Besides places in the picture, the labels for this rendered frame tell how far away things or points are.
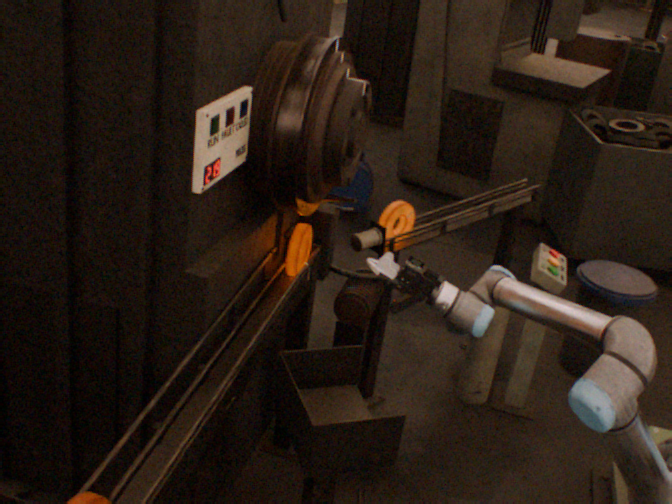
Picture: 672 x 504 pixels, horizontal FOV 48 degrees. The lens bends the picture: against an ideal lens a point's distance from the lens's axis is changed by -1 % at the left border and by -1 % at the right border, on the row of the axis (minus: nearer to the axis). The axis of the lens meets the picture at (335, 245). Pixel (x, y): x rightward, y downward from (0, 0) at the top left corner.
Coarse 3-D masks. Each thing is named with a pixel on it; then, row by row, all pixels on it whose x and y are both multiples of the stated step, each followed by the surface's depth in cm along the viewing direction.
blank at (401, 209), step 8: (392, 208) 246; (400, 208) 248; (408, 208) 251; (384, 216) 246; (392, 216) 246; (400, 216) 251; (408, 216) 253; (384, 224) 246; (392, 224) 248; (400, 224) 255; (408, 224) 255; (392, 232) 250; (400, 232) 254
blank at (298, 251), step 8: (304, 224) 215; (296, 232) 211; (304, 232) 212; (296, 240) 210; (304, 240) 213; (288, 248) 210; (296, 248) 209; (304, 248) 220; (288, 256) 210; (296, 256) 210; (304, 256) 220; (288, 264) 211; (296, 264) 211; (288, 272) 214; (296, 272) 213
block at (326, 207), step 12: (324, 204) 234; (312, 216) 231; (324, 216) 230; (336, 216) 233; (312, 228) 232; (324, 228) 231; (336, 228) 237; (312, 240) 234; (324, 240) 233; (324, 252) 234; (324, 264) 236; (324, 276) 238
